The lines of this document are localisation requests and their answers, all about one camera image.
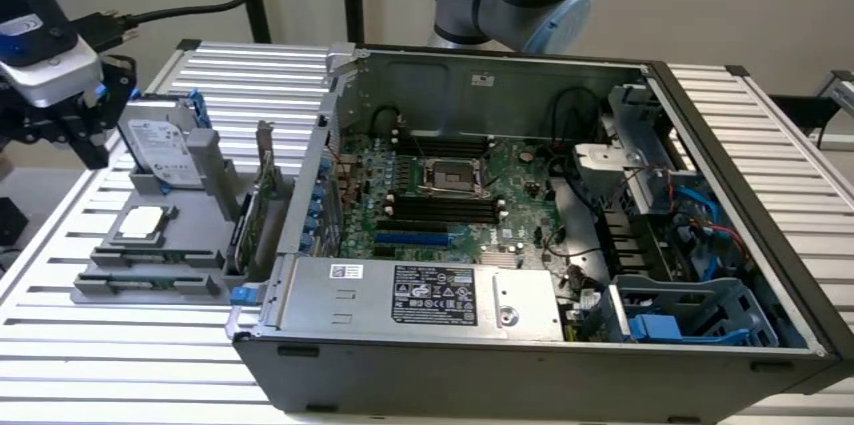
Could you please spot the green graphics card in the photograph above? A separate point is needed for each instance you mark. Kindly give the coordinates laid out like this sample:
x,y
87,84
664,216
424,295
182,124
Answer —
x,y
257,205

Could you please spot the black RAM slot bank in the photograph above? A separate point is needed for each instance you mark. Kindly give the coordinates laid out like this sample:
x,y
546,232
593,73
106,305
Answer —
x,y
444,207
441,145

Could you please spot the blue case latch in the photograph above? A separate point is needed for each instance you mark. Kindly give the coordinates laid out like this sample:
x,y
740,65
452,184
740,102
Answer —
x,y
244,295

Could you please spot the metal CPU socket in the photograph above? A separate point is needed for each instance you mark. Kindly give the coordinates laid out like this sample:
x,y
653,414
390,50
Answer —
x,y
452,174

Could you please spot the metal drive cage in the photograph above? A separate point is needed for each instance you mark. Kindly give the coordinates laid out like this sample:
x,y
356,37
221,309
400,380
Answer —
x,y
635,160

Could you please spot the silver chipset heat sink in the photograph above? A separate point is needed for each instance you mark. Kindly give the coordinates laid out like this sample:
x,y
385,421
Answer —
x,y
501,259

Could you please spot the aluminium profile frame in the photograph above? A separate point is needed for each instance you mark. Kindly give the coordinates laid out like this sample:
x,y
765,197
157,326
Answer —
x,y
835,110

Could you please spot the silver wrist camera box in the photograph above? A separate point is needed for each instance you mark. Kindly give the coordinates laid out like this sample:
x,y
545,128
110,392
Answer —
x,y
57,77

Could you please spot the black expansion slot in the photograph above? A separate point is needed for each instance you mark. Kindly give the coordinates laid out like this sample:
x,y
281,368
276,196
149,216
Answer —
x,y
413,225

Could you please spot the grey parts rack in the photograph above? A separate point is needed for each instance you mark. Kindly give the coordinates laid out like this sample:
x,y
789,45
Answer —
x,y
167,245

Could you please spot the silver CPU chip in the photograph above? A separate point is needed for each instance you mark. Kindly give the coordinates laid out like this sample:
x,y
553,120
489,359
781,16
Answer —
x,y
142,222

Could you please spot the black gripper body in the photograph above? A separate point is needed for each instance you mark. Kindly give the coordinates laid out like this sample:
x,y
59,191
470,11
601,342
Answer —
x,y
47,125

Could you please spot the blue expansion slot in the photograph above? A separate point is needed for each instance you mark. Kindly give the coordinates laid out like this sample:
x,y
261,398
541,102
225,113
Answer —
x,y
410,238

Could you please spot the silver hard disk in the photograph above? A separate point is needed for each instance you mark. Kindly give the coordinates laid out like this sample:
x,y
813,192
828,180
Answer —
x,y
161,145

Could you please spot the green RAM stick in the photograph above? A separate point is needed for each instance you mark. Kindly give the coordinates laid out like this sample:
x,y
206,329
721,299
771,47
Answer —
x,y
157,282

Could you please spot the black open PC case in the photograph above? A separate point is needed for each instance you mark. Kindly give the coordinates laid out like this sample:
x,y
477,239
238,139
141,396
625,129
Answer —
x,y
534,370

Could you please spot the silver power supply unit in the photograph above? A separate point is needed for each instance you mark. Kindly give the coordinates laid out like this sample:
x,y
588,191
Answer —
x,y
428,295

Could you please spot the black box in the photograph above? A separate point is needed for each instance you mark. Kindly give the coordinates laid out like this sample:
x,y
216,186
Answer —
x,y
804,111

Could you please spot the green motherboard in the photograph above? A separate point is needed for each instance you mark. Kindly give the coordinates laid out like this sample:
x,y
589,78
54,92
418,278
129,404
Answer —
x,y
521,195

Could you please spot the blue-grey plastic disk bay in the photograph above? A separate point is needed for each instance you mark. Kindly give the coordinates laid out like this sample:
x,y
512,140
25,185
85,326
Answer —
x,y
688,310

